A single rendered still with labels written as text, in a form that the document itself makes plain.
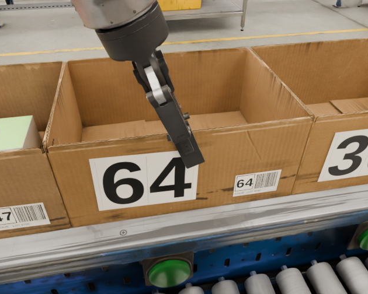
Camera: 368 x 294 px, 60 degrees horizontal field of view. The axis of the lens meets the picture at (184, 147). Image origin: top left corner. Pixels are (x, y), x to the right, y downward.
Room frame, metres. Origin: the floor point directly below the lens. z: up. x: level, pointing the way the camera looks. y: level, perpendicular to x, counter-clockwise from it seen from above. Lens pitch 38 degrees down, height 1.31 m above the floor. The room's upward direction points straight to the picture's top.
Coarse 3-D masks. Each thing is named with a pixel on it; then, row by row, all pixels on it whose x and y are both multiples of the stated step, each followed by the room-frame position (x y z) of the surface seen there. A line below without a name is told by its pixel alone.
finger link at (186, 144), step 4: (180, 136) 0.33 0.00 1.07; (184, 136) 0.33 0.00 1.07; (176, 140) 0.33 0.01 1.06; (184, 140) 0.35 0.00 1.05; (188, 140) 0.35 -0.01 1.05; (180, 144) 0.35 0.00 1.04; (184, 144) 0.35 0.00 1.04; (188, 144) 0.35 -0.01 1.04; (184, 148) 0.35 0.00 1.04; (188, 148) 0.35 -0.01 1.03; (192, 148) 0.35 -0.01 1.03; (184, 152) 0.35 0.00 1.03; (188, 152) 0.35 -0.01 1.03
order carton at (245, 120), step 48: (240, 48) 0.68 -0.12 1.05; (96, 96) 0.62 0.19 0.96; (144, 96) 0.64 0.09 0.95; (192, 96) 0.66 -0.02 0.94; (240, 96) 0.69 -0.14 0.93; (288, 96) 0.49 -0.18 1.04; (48, 144) 0.35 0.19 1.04; (96, 144) 0.34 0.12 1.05; (144, 144) 0.36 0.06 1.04; (240, 144) 0.38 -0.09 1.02; (288, 144) 0.40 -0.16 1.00; (288, 192) 0.40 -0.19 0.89
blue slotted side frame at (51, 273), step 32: (288, 224) 0.34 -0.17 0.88; (320, 224) 0.35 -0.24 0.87; (352, 224) 0.36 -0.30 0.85; (96, 256) 0.28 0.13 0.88; (128, 256) 0.29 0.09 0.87; (224, 256) 0.35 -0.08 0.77; (288, 256) 0.38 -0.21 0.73; (320, 256) 0.39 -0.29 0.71; (352, 256) 0.41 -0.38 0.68; (0, 288) 0.28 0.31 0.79; (32, 288) 0.28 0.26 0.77; (64, 288) 0.29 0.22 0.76; (96, 288) 0.30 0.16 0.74; (128, 288) 0.31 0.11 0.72; (160, 288) 0.33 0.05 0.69
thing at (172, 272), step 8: (160, 264) 0.29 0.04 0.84; (168, 264) 0.29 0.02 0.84; (176, 264) 0.29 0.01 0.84; (184, 264) 0.29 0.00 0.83; (152, 272) 0.28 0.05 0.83; (160, 272) 0.28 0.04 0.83; (168, 272) 0.28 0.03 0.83; (176, 272) 0.28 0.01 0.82; (184, 272) 0.29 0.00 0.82; (152, 280) 0.28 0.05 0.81; (160, 280) 0.28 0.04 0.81; (168, 280) 0.28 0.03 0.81; (176, 280) 0.28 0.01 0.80; (184, 280) 0.29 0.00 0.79
